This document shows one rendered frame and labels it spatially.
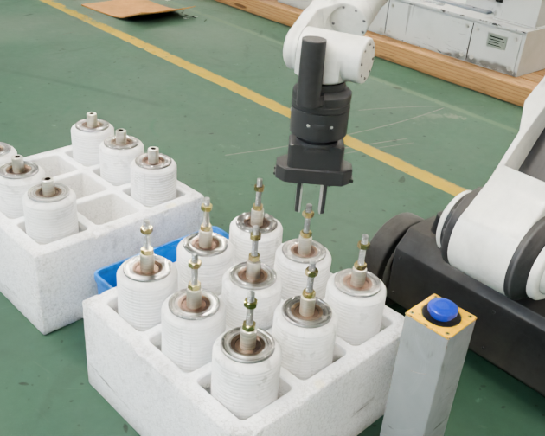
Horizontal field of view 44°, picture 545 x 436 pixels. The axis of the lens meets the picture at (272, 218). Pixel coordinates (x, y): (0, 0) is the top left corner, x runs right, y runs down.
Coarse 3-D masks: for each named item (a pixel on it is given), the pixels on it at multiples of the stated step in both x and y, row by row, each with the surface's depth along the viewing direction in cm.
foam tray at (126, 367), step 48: (96, 336) 110; (144, 336) 104; (336, 336) 107; (384, 336) 108; (96, 384) 116; (144, 384) 102; (192, 384) 95; (288, 384) 97; (336, 384) 99; (384, 384) 112; (144, 432) 108; (192, 432) 96; (240, 432) 89; (288, 432) 95; (336, 432) 106
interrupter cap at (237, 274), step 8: (240, 264) 109; (264, 264) 110; (232, 272) 107; (240, 272) 108; (264, 272) 108; (272, 272) 108; (232, 280) 105; (240, 280) 105; (248, 280) 106; (256, 280) 106; (264, 280) 106; (272, 280) 106; (248, 288) 104; (256, 288) 104; (264, 288) 104
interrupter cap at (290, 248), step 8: (288, 240) 117; (296, 240) 117; (312, 240) 117; (288, 248) 115; (296, 248) 115; (312, 248) 116; (320, 248) 115; (288, 256) 112; (296, 256) 113; (304, 256) 113; (312, 256) 113; (320, 256) 113
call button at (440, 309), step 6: (432, 300) 92; (438, 300) 92; (444, 300) 92; (450, 300) 92; (432, 306) 90; (438, 306) 90; (444, 306) 90; (450, 306) 91; (456, 306) 91; (432, 312) 90; (438, 312) 89; (444, 312) 89; (450, 312) 89; (456, 312) 90; (438, 318) 90; (444, 318) 89; (450, 318) 89
